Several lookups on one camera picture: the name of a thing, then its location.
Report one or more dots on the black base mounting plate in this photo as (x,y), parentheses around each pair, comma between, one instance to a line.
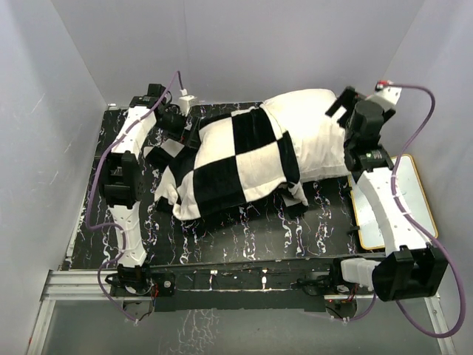
(294,283)

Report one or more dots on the aluminium frame rail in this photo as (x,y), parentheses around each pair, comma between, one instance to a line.
(250,312)

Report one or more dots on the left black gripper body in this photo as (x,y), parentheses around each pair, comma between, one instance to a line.
(176,126)

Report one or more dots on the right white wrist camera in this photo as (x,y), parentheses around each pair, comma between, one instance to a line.
(386,95)

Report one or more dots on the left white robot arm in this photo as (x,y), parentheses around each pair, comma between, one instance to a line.
(121,184)

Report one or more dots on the white pillow insert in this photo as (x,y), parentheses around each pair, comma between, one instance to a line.
(317,138)

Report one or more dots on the whiteboard with orange frame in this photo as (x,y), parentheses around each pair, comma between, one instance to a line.
(409,185)

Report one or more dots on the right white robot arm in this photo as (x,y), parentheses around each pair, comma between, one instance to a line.
(413,267)

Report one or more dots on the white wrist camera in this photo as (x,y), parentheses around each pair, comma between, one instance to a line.
(186,102)
(386,95)

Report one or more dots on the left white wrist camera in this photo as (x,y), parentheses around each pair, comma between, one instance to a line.
(186,102)

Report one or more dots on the black white checkered pillowcase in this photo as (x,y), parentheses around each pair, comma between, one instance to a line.
(242,158)

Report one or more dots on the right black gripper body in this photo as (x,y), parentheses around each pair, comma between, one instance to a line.
(344,121)

